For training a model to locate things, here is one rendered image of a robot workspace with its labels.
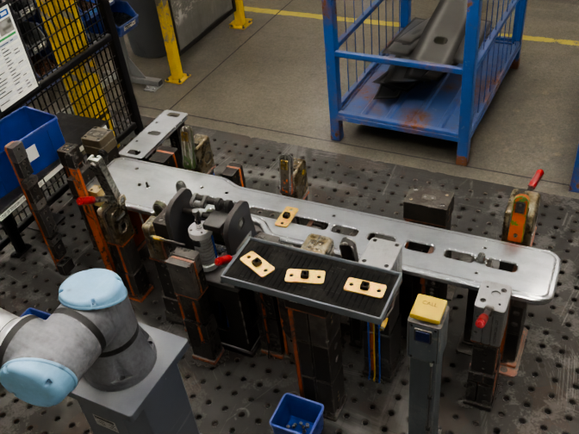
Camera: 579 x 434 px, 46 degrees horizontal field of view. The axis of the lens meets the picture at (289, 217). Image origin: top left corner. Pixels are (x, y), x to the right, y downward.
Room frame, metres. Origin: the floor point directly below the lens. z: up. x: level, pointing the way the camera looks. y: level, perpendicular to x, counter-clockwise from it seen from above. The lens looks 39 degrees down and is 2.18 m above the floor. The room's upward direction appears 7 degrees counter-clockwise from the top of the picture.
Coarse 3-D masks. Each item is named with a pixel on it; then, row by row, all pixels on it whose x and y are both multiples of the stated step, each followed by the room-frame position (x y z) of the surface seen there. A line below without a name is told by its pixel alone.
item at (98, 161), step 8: (104, 152) 1.56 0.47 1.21; (88, 160) 1.53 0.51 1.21; (96, 160) 1.52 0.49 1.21; (96, 168) 1.53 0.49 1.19; (104, 168) 1.53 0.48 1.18; (96, 176) 1.54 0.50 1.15; (104, 176) 1.52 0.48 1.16; (104, 184) 1.54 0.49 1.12; (112, 184) 1.54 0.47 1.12; (104, 192) 1.55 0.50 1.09; (112, 192) 1.53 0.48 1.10
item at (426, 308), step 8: (424, 296) 0.94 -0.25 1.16; (416, 304) 0.92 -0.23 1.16; (424, 304) 0.92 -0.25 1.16; (432, 304) 0.92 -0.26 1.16; (440, 304) 0.92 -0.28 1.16; (416, 312) 0.90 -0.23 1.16; (424, 312) 0.90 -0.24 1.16; (432, 312) 0.90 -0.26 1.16; (440, 312) 0.90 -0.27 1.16; (424, 320) 0.89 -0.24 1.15; (432, 320) 0.88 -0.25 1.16
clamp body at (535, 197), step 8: (512, 192) 1.36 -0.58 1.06; (528, 192) 1.35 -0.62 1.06; (536, 192) 1.35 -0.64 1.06; (512, 200) 1.33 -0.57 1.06; (536, 200) 1.31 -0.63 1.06; (512, 208) 1.29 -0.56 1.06; (528, 208) 1.29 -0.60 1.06; (536, 208) 1.29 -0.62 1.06; (504, 216) 1.29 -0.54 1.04; (528, 216) 1.26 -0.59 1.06; (536, 216) 1.33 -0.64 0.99; (504, 224) 1.29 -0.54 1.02; (528, 224) 1.26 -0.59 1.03; (504, 232) 1.28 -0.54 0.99; (528, 232) 1.26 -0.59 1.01; (504, 240) 1.28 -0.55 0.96; (528, 240) 1.25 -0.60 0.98; (504, 264) 1.29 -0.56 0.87; (512, 264) 1.28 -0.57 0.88
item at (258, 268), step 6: (252, 252) 1.14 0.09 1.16; (240, 258) 1.12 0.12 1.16; (246, 258) 1.12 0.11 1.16; (252, 258) 1.12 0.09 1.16; (258, 258) 1.11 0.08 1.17; (246, 264) 1.10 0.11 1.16; (252, 264) 1.10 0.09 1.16; (258, 264) 1.09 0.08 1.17; (264, 264) 1.09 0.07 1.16; (270, 264) 1.09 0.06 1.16; (258, 270) 1.08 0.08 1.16; (270, 270) 1.07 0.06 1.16; (264, 276) 1.06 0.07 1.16
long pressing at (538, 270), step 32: (128, 160) 1.83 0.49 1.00; (128, 192) 1.66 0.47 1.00; (160, 192) 1.64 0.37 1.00; (192, 192) 1.62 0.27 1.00; (224, 192) 1.60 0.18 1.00; (256, 192) 1.58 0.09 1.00; (256, 224) 1.44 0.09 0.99; (352, 224) 1.38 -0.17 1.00; (384, 224) 1.37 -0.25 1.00; (416, 224) 1.35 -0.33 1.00; (416, 256) 1.23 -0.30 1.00; (512, 256) 1.19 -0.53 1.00; (544, 256) 1.17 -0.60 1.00; (512, 288) 1.08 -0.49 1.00; (544, 288) 1.07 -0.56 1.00
